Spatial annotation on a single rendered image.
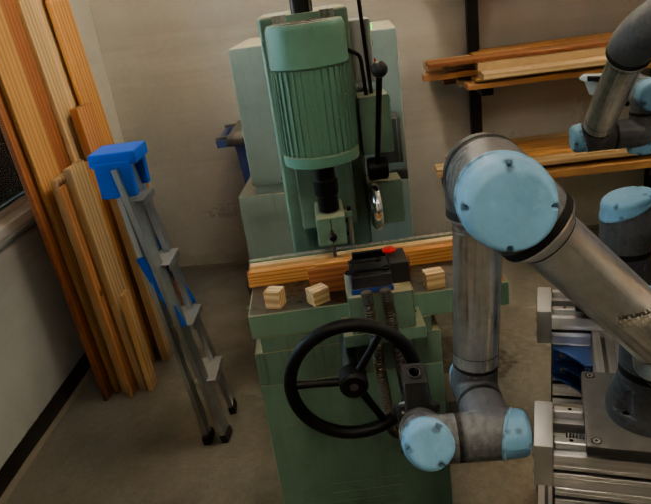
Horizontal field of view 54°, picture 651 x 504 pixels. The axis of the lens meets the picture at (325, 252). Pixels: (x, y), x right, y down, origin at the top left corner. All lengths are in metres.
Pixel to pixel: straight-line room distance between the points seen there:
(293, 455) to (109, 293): 1.42
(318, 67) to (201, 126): 2.59
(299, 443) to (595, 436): 0.76
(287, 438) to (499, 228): 1.00
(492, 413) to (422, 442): 0.12
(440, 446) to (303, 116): 0.76
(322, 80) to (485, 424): 0.77
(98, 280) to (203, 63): 1.56
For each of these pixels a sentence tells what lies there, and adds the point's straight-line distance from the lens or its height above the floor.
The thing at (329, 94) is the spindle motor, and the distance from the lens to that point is 1.42.
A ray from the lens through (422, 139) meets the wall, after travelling 3.88.
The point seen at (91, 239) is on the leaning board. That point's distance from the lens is 2.80.
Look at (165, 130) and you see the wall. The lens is 4.01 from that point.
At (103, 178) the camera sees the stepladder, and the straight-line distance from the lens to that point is 2.25.
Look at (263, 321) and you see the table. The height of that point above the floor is 0.88.
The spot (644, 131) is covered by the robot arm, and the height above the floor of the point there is 1.13.
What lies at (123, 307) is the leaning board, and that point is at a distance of 2.87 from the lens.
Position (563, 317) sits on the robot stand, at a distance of 1.67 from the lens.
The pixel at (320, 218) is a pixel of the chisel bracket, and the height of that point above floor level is 1.07.
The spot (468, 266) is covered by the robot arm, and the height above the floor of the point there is 1.15.
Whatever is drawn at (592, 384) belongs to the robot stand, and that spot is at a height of 0.82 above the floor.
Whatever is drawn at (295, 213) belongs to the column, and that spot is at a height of 1.02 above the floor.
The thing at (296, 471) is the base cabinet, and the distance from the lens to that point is 1.73.
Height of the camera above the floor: 1.57
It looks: 22 degrees down
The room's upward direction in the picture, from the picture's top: 8 degrees counter-clockwise
